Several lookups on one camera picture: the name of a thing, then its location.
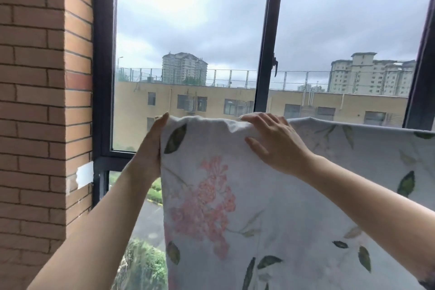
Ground person's dark right sleeve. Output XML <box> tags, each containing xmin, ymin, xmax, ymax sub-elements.
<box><xmin>416</xmin><ymin>274</ymin><xmax>435</xmax><ymax>290</ymax></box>

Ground person's right hand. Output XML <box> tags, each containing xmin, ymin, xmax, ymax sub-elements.
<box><xmin>239</xmin><ymin>112</ymin><xmax>319</xmax><ymax>181</ymax></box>

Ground white tall apartment buildings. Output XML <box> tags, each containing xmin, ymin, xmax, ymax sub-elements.
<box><xmin>328</xmin><ymin>52</ymin><xmax>417</xmax><ymax>97</ymax></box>

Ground black metal window frame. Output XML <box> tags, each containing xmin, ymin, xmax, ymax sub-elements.
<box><xmin>92</xmin><ymin>0</ymin><xmax>435</xmax><ymax>205</ymax></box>

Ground floral light blue bedsheet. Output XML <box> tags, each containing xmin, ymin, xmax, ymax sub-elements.
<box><xmin>159</xmin><ymin>115</ymin><xmax>435</xmax><ymax>290</ymax></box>

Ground white paper sheet on wall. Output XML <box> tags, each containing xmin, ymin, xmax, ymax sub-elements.
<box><xmin>75</xmin><ymin>161</ymin><xmax>95</xmax><ymax>189</ymax></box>

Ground person's left hand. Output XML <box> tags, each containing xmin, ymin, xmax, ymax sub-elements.
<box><xmin>123</xmin><ymin>112</ymin><xmax>170</xmax><ymax>187</ymax></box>

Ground person's right forearm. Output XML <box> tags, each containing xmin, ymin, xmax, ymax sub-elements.
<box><xmin>299</xmin><ymin>155</ymin><xmax>435</xmax><ymax>280</ymax></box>

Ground rooftop wire fence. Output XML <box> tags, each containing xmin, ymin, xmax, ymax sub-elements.
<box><xmin>117</xmin><ymin>67</ymin><xmax>332</xmax><ymax>92</ymax></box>

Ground person's left forearm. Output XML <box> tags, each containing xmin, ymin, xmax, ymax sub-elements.
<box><xmin>27</xmin><ymin>170</ymin><xmax>160</xmax><ymax>290</ymax></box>

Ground long beige building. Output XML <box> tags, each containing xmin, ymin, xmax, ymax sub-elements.
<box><xmin>114</xmin><ymin>81</ymin><xmax>410</xmax><ymax>151</ymax></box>

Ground grey tall apartment block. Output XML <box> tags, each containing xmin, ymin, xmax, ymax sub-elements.
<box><xmin>161</xmin><ymin>52</ymin><xmax>208</xmax><ymax>86</ymax></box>

